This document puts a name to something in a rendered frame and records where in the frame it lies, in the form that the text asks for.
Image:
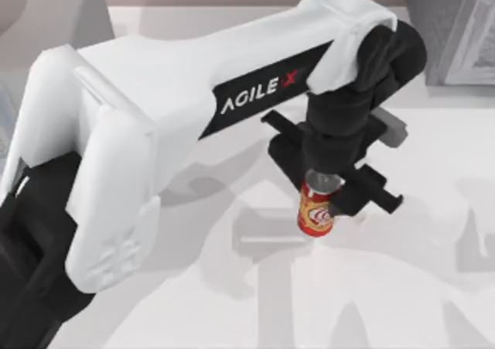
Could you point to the red and white can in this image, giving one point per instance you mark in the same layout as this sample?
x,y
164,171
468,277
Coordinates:
x,y
315,213

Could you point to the grey cabinet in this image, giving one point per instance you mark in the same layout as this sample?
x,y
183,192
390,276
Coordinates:
x,y
460,28

